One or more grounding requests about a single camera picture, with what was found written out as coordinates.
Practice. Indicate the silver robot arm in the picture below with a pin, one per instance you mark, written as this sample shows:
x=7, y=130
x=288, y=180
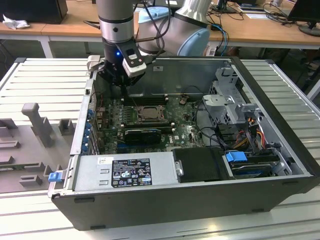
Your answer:
x=115, y=27

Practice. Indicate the RAM slot with white clips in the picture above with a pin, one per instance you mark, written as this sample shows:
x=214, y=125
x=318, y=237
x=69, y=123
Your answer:
x=152, y=95
x=173, y=130
x=152, y=100
x=150, y=125

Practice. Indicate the CPU socket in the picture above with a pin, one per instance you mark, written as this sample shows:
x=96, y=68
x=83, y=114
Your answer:
x=166, y=120

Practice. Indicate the pale grey case latch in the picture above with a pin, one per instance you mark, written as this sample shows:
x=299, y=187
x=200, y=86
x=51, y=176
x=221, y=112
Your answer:
x=93, y=62

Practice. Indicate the wooden desk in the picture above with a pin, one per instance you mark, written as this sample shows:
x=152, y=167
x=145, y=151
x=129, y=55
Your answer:
x=75, y=22

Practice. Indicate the round coin battery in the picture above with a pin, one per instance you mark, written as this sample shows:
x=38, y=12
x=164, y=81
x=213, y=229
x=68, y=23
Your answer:
x=182, y=100

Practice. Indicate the black graphics card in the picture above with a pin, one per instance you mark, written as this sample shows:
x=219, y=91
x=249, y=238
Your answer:
x=142, y=136

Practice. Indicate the black computer tower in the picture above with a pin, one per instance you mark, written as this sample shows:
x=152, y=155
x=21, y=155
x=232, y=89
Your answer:
x=32, y=10

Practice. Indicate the white desk device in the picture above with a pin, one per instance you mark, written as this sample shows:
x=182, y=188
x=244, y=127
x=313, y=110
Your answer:
x=211, y=51

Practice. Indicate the crumpled white paper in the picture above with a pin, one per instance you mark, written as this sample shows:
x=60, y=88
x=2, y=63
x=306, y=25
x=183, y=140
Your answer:
x=15, y=23

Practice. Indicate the green motherboard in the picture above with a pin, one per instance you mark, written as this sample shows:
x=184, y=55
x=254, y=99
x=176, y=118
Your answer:
x=185, y=130

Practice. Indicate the grey power supply unit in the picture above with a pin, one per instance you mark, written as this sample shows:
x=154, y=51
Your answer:
x=87, y=175

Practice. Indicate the black monitor stand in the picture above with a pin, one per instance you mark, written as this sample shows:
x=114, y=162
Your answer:
x=225, y=8

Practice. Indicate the grey metal drive cage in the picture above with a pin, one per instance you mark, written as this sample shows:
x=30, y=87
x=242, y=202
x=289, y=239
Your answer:
x=225, y=105

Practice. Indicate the grey parts rack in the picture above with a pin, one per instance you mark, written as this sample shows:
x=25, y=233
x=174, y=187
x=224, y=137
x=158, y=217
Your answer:
x=25, y=150

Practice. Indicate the blue plastic latch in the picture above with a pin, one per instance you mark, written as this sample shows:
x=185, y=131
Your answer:
x=55, y=177

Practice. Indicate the black plastic shroud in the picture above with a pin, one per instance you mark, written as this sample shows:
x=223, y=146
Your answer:
x=197, y=162

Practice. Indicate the black open PC case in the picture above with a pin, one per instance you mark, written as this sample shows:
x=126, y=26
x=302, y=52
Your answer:
x=150, y=207

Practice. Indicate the blue disk carrier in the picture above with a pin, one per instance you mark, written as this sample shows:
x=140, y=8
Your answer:
x=235, y=158

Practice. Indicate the black hard disk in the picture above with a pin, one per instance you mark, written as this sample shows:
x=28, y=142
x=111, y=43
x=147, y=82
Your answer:
x=250, y=170

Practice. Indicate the black computer monitor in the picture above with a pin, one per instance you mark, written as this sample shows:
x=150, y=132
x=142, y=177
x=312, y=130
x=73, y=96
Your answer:
x=303, y=10

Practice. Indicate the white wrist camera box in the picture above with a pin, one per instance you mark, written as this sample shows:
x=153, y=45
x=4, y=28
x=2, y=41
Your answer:
x=135, y=67

